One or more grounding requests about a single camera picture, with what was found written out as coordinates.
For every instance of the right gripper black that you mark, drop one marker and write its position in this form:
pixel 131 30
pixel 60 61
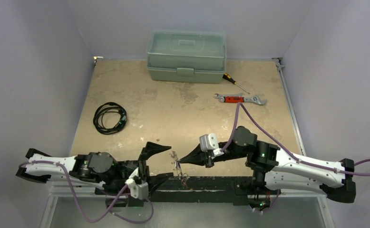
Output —
pixel 209 157

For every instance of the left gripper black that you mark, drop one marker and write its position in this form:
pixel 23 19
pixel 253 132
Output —
pixel 155 181

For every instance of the silver metal key holder plate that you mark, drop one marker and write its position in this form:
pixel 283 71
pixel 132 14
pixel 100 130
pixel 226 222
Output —
pixel 183 177

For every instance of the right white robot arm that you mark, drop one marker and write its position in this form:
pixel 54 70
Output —
pixel 274 169

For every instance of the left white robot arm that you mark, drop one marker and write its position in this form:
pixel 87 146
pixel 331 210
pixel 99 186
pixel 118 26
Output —
pixel 99 169

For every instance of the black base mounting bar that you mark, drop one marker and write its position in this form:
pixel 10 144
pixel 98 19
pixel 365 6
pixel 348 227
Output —
pixel 238 190

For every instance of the silver open-end wrench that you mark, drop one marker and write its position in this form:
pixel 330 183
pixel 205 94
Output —
pixel 229 95

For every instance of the black yellow screwdriver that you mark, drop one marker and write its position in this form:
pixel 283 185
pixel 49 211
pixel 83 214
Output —
pixel 228 78

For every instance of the green plastic toolbox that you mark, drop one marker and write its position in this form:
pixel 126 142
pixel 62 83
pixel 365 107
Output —
pixel 186 56

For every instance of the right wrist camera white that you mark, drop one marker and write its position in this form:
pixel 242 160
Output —
pixel 210 140

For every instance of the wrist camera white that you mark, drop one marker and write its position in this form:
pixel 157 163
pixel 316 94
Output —
pixel 138 191
pixel 210 140

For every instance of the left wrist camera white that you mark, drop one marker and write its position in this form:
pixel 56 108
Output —
pixel 138 191

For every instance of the red handled adjustable wrench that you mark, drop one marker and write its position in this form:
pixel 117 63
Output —
pixel 241 99

